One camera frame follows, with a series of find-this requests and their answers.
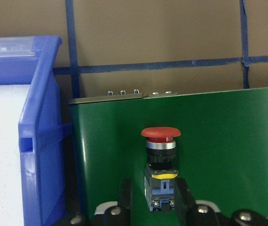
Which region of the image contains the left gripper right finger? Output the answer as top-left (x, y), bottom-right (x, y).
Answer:
top-left (175, 178), bottom-right (196, 226)

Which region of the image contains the blue plastic bin with foam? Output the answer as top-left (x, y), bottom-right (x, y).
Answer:
top-left (0, 36), bottom-right (71, 226)

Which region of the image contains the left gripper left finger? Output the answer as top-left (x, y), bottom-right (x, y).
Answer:
top-left (118, 178), bottom-right (133, 226)

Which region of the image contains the red mushroom push button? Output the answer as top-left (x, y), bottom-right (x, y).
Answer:
top-left (141, 127), bottom-right (181, 212)

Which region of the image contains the green conveyor belt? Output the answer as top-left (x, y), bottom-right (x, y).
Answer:
top-left (71, 88), bottom-right (268, 226)

